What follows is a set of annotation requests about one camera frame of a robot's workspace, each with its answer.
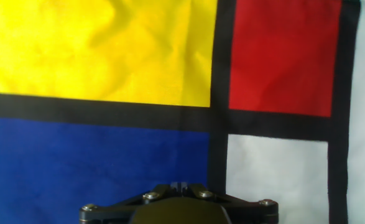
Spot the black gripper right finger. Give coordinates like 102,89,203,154
182,182,279,224

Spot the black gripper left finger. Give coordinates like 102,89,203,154
78,182,183,224

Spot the colour block tablecloth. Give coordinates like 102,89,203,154
0,0,365,224

